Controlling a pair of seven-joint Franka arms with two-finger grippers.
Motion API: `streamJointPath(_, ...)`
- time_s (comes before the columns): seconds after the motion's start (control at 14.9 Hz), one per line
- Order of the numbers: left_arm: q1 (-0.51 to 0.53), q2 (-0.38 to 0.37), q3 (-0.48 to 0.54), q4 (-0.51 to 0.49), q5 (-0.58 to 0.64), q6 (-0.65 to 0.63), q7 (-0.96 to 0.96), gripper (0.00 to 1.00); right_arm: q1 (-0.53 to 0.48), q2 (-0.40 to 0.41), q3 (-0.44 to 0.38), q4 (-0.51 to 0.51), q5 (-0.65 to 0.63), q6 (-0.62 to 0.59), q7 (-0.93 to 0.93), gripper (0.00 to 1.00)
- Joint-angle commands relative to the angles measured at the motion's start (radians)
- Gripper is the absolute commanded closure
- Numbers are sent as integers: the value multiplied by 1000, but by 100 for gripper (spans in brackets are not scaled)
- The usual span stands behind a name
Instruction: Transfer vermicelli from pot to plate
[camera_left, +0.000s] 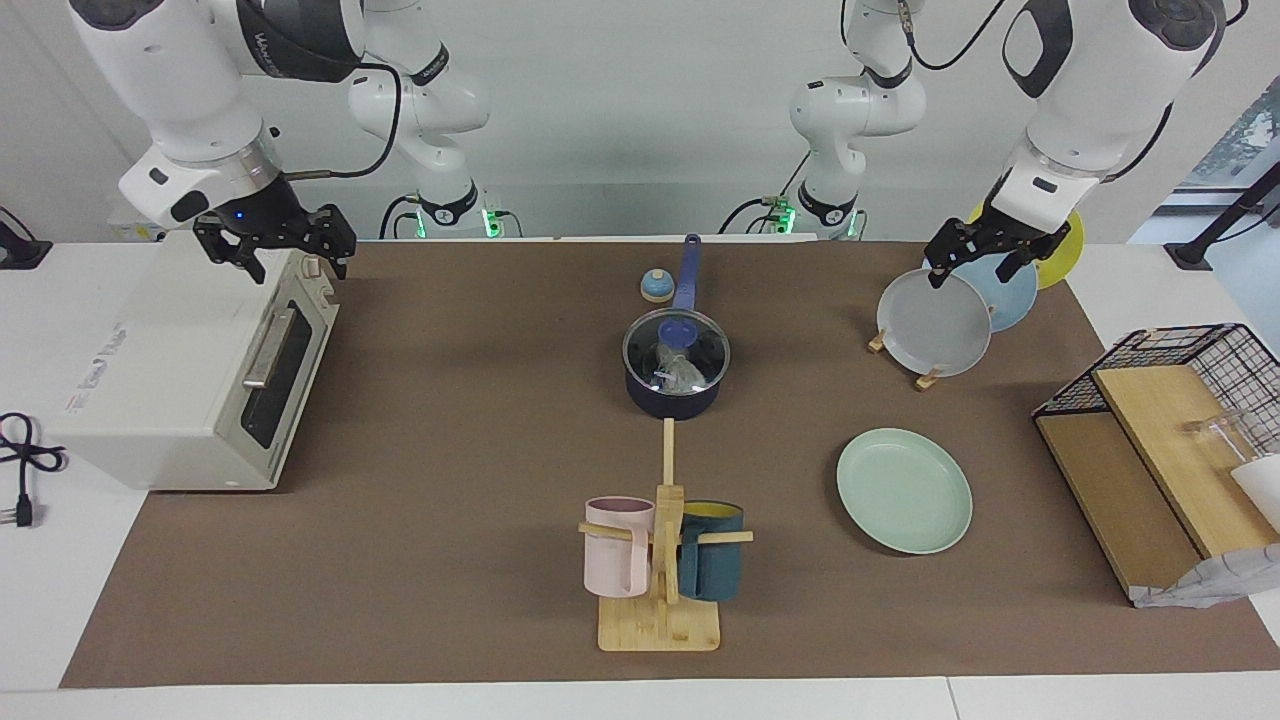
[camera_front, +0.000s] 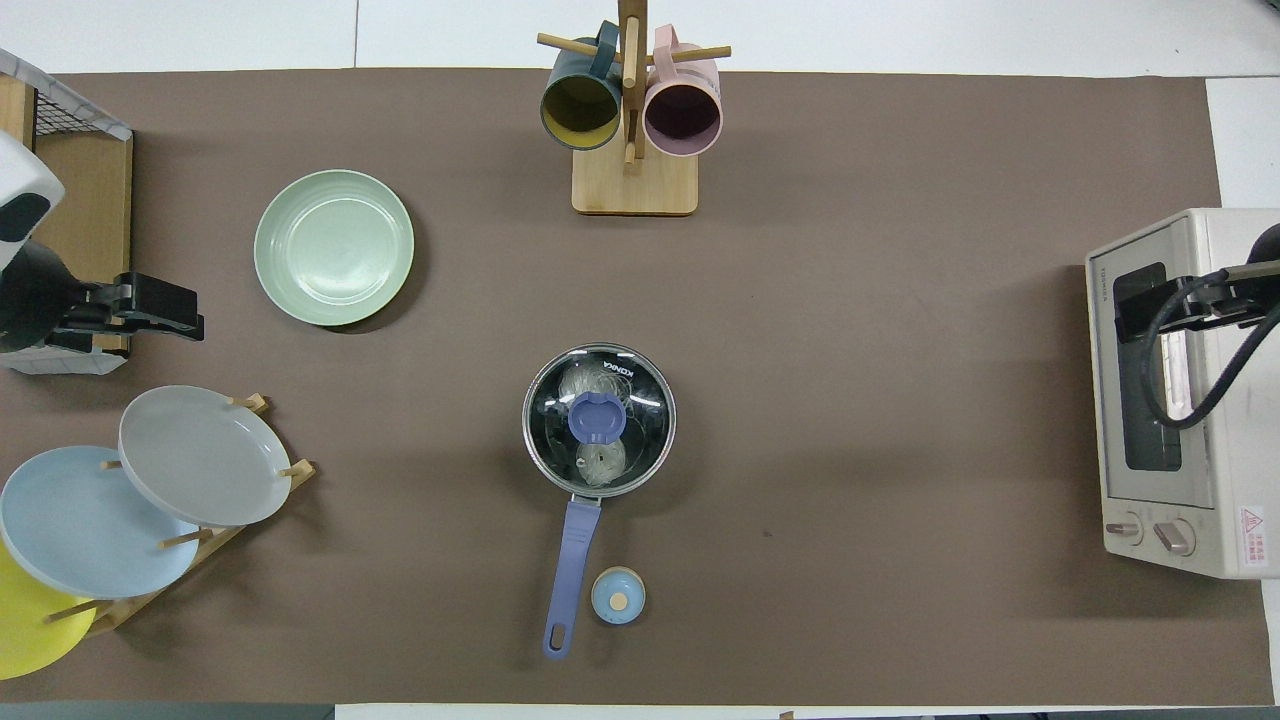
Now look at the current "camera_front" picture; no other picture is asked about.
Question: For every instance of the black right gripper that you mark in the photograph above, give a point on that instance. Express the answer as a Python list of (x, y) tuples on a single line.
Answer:
[(1200, 300)]

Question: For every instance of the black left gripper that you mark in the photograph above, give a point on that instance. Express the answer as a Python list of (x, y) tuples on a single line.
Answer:
[(150, 300)]

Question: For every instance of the glass lid with blue knob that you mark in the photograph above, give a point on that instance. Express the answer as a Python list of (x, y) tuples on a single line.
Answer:
[(555, 405)]

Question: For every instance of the white vermicelli bundle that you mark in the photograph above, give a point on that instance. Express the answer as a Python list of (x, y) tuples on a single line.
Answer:
[(600, 465)]

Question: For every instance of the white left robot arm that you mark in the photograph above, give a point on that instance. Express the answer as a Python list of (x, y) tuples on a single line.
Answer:
[(20, 170)]

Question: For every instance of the grey plate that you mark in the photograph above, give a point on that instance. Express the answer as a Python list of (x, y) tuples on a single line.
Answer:
[(200, 455)]

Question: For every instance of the green plate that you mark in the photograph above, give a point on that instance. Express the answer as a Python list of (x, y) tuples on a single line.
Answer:
[(335, 250)]

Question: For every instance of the light blue plate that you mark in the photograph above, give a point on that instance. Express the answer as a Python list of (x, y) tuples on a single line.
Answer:
[(80, 520)]

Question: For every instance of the wooden plate rack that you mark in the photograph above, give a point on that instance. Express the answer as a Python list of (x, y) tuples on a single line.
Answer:
[(130, 603)]

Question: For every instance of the yellow plate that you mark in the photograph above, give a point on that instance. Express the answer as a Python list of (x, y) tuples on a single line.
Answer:
[(30, 630)]

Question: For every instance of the dark brown wooden board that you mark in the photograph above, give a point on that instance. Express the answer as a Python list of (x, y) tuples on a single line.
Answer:
[(95, 200)]

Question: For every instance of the cream toaster oven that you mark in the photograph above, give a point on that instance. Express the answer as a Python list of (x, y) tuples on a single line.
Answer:
[(1235, 450)]

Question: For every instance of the light wooden board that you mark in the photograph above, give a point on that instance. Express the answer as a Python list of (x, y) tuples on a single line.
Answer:
[(15, 110)]

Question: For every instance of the brown table mat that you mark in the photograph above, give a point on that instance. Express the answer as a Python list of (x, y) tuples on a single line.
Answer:
[(850, 450)]

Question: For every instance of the teal mug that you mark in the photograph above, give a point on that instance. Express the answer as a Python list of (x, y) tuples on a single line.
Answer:
[(580, 105)]

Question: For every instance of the wooden mug tree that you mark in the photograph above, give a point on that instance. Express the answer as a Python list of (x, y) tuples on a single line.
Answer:
[(635, 185)]

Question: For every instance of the pink mug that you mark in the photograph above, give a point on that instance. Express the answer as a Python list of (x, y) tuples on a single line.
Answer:
[(683, 112)]

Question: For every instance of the small blue jar with cork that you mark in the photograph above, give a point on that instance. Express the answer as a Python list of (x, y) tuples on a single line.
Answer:
[(618, 596)]

